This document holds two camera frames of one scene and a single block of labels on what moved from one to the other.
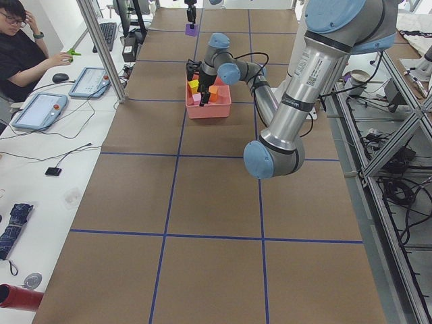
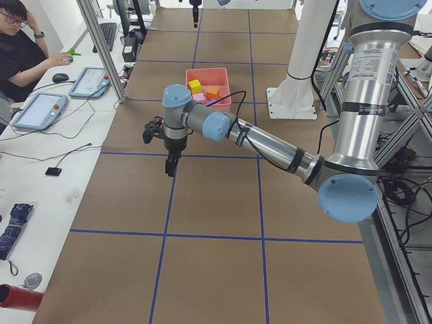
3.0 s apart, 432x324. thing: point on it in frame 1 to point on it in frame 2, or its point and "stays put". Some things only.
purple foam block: [192, 32] to [212, 102]
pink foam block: [197, 98] stays put
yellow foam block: [194, 85] stays put
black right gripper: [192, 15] to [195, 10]
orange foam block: [212, 90] stays put
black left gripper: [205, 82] to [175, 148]
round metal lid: [32, 281] stays put
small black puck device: [53, 171] stays put
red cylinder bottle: [17, 298] stays put
